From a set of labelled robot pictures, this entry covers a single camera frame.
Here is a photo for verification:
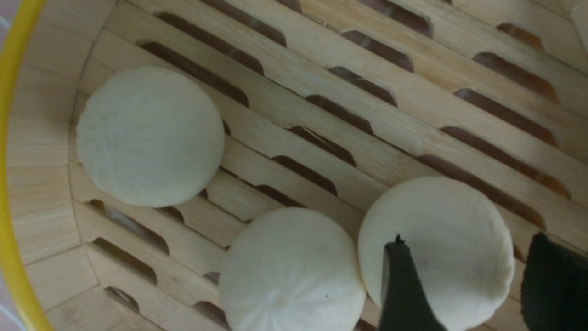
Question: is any bamboo steamer tray yellow rim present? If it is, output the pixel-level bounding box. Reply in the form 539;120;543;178
1;0;587;331

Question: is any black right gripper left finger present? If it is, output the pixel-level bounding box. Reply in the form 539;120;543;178
378;235;445;331

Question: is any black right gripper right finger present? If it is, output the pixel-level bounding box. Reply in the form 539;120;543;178
521;233;588;331

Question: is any white bun front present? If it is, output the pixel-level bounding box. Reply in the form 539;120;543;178
219;207;366;331

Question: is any white bun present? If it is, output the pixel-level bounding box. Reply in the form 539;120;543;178
76;66;225;208
219;207;366;331
358;177;516;331

